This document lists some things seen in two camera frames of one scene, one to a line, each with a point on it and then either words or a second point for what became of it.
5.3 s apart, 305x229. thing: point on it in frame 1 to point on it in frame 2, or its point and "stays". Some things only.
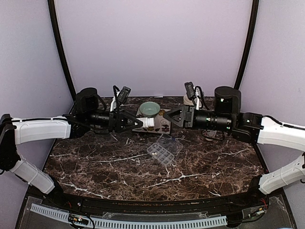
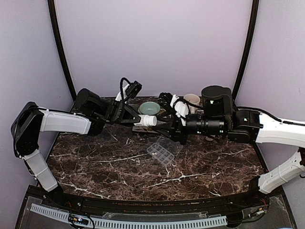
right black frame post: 253,22 stays
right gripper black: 187,116 to 176,131
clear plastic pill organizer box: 165,149 stays
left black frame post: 52,11 stays
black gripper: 124,94 to 133,89
